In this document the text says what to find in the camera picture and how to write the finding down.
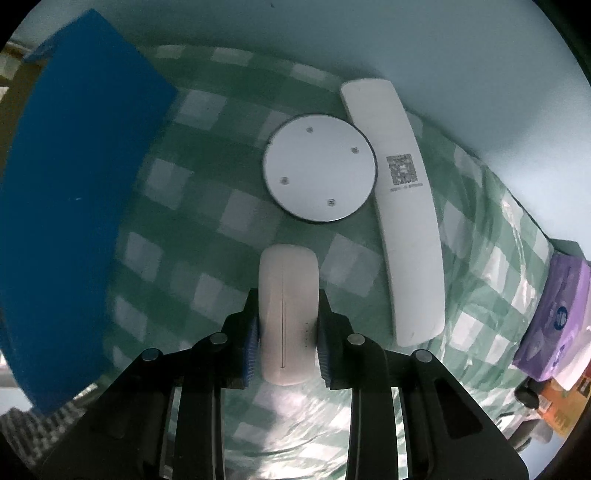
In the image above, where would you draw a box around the white oval case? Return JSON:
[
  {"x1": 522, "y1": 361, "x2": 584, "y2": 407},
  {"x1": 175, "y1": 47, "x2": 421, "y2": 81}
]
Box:
[{"x1": 259, "y1": 244, "x2": 320, "y2": 386}]

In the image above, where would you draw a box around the long white curved bar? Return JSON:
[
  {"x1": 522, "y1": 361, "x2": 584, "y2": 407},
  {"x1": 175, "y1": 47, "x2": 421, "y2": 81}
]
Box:
[{"x1": 341, "y1": 79, "x2": 446, "y2": 347}]

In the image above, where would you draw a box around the black round silver-bottom device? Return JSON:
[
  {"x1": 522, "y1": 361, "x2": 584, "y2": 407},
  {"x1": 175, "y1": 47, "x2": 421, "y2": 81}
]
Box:
[{"x1": 263, "y1": 114, "x2": 377, "y2": 223}]

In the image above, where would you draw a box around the blue cardboard box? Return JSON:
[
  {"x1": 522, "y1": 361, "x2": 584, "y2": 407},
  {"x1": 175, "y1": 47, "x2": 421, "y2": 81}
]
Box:
[{"x1": 1, "y1": 10, "x2": 177, "y2": 413}]

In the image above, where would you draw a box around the grey striped towel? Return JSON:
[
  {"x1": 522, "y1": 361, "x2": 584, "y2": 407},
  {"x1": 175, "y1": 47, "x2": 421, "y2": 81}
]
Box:
[{"x1": 1, "y1": 384, "x2": 103, "y2": 470}]

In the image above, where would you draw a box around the orange package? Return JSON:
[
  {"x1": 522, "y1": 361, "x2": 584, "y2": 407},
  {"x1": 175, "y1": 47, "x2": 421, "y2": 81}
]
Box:
[{"x1": 537, "y1": 367, "x2": 590, "y2": 438}]

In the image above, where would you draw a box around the purple tissue pack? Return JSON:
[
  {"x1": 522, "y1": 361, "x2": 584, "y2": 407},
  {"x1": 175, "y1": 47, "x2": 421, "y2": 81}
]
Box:
[{"x1": 513, "y1": 252, "x2": 590, "y2": 382}]

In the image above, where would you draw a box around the green checkered tablecloth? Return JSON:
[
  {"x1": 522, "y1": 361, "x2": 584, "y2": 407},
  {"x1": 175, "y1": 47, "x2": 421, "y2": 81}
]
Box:
[{"x1": 101, "y1": 45, "x2": 552, "y2": 479}]

